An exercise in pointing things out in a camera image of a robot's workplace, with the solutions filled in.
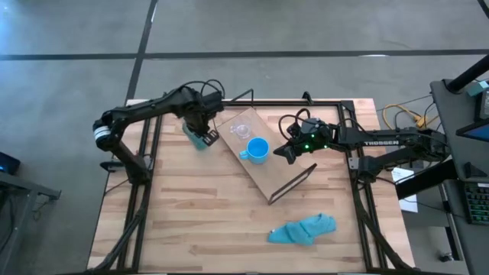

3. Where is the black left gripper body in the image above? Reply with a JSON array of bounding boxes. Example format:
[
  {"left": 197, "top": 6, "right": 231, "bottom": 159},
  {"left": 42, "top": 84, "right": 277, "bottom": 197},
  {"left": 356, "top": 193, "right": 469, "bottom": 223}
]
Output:
[{"left": 185, "top": 108, "right": 215, "bottom": 135}]

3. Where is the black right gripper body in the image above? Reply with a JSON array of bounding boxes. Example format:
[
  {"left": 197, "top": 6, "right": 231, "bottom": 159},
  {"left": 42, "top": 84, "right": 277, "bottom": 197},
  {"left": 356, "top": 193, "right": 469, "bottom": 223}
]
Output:
[{"left": 287, "top": 118, "right": 333, "bottom": 153}]

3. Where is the teal green tumbler cup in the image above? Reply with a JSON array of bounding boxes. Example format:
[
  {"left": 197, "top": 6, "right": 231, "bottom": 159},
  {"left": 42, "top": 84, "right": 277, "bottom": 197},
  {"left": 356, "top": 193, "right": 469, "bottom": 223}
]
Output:
[{"left": 182, "top": 122, "right": 210, "bottom": 151}]

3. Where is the blue plastic mug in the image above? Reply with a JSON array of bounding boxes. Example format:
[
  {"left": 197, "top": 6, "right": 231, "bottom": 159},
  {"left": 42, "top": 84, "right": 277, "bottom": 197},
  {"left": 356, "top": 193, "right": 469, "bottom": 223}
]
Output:
[{"left": 238, "top": 136, "right": 270, "bottom": 166}]

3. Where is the clear glass mug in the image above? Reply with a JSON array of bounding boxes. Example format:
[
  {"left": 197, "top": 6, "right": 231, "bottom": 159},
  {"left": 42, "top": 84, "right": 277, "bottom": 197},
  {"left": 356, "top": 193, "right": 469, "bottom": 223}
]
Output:
[{"left": 228, "top": 115, "right": 253, "bottom": 141}]

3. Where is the teal cloth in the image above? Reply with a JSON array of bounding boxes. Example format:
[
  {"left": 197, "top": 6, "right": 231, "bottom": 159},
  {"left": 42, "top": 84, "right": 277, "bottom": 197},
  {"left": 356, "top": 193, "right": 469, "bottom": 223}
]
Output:
[{"left": 267, "top": 212, "right": 338, "bottom": 247}]

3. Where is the white paper sheet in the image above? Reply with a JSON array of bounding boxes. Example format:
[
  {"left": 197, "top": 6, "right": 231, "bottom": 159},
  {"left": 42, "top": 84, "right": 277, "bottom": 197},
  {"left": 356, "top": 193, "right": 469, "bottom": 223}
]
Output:
[{"left": 390, "top": 167, "right": 420, "bottom": 214}]

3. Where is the black stand bar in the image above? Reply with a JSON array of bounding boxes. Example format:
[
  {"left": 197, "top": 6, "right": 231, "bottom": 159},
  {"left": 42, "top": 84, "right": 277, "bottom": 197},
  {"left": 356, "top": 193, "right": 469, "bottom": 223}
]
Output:
[{"left": 395, "top": 159, "right": 459, "bottom": 200}]

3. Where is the dark grey desk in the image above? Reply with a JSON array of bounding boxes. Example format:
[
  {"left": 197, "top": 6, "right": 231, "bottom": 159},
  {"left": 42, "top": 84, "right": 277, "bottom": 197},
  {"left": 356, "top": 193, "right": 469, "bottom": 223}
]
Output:
[{"left": 429, "top": 78, "right": 489, "bottom": 275}]

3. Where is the grey metal cart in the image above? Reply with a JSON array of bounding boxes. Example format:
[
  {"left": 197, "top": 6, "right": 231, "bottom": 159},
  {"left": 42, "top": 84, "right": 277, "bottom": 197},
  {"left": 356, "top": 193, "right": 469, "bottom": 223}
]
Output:
[{"left": 0, "top": 170, "right": 62, "bottom": 275}]

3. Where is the computer monitor with blue screen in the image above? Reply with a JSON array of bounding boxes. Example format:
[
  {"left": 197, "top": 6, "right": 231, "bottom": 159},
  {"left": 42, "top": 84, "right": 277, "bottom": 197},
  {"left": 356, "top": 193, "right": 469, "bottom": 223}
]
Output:
[{"left": 455, "top": 118, "right": 489, "bottom": 144}]

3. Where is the thick black pole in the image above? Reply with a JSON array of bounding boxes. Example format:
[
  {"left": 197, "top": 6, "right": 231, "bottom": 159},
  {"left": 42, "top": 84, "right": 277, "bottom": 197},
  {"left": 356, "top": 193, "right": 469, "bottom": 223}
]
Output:
[{"left": 445, "top": 54, "right": 489, "bottom": 94}]

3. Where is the small teal box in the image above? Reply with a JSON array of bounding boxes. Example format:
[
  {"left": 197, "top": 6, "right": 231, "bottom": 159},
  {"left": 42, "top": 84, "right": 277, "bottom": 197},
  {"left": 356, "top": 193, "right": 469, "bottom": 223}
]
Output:
[{"left": 466, "top": 79, "right": 489, "bottom": 98}]

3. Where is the black box device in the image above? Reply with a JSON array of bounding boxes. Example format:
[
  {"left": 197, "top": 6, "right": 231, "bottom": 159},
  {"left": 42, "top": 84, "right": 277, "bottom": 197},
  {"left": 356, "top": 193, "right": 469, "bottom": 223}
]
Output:
[{"left": 475, "top": 90, "right": 489, "bottom": 122}]

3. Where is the black keyboard with green keys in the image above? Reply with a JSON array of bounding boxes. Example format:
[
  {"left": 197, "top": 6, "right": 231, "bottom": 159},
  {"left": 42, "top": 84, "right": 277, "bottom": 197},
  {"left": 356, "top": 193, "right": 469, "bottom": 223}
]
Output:
[{"left": 463, "top": 181, "right": 489, "bottom": 226}]

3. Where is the black device with blue light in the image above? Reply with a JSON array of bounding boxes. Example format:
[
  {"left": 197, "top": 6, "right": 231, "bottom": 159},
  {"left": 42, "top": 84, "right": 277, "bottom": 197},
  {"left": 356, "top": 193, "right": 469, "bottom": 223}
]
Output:
[{"left": 0, "top": 151, "right": 21, "bottom": 176}]

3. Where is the wooden shelf with black frame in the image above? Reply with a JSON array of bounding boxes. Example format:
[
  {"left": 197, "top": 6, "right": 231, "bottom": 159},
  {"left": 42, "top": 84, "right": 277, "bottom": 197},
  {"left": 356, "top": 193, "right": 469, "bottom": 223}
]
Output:
[{"left": 213, "top": 88, "right": 319, "bottom": 206}]

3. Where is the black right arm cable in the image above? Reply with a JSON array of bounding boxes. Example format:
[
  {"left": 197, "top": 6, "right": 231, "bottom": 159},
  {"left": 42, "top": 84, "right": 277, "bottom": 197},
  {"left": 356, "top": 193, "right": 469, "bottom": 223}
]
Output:
[{"left": 277, "top": 108, "right": 311, "bottom": 141}]

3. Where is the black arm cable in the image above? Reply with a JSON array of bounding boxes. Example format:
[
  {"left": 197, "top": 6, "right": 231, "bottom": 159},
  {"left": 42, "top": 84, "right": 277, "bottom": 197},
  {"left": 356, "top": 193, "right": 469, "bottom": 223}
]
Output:
[
  {"left": 179, "top": 79, "right": 226, "bottom": 101},
  {"left": 277, "top": 108, "right": 311, "bottom": 141}
]

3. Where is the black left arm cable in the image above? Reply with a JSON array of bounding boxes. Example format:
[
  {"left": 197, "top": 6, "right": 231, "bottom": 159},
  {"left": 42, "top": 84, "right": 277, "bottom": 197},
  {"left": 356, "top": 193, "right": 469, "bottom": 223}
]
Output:
[{"left": 179, "top": 79, "right": 226, "bottom": 101}]

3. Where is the yellow cable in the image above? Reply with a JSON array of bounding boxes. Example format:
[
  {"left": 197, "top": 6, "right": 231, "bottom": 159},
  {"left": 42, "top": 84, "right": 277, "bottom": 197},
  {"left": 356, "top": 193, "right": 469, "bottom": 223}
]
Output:
[{"left": 381, "top": 103, "right": 435, "bottom": 131}]

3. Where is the black triangular bracket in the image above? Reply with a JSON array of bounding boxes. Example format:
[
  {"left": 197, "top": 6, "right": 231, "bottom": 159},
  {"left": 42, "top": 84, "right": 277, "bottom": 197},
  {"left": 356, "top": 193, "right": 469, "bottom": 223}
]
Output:
[{"left": 464, "top": 161, "right": 488, "bottom": 179}]

